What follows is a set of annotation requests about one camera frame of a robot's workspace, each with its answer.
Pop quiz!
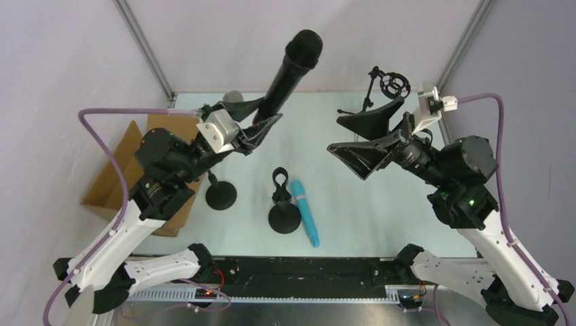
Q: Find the purple glitter microphone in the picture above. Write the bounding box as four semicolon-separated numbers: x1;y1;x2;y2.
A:
222;90;244;103

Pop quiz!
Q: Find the black round-base mic stand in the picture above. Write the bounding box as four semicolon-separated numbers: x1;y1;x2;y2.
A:
205;170;237;211

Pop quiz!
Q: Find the teal blue microphone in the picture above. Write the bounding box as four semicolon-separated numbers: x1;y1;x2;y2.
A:
290;180;320;248

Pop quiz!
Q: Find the black orange-ring microphone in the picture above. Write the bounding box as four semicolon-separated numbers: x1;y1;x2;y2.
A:
253;29;323;124

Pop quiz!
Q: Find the brown cardboard box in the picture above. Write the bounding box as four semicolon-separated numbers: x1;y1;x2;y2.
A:
82;115;204;237

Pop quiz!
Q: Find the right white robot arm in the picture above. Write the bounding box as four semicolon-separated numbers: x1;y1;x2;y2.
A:
327;96;575;325

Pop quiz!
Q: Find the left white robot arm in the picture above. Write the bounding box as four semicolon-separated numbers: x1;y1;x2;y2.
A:
53;95;284;314

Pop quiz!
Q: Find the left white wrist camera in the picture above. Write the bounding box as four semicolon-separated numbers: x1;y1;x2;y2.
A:
196;109;240;140

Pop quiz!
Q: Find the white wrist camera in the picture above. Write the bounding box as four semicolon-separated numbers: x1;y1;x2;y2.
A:
412;81;458;134
196;109;240;140

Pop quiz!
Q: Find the black tripod shock-mount stand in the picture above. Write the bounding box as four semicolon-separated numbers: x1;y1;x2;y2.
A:
360;66;411;113

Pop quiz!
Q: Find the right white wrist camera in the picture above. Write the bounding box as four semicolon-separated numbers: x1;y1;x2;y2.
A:
412;81;458;134

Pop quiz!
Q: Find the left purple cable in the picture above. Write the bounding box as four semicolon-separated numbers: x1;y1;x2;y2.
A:
42;107;208;326

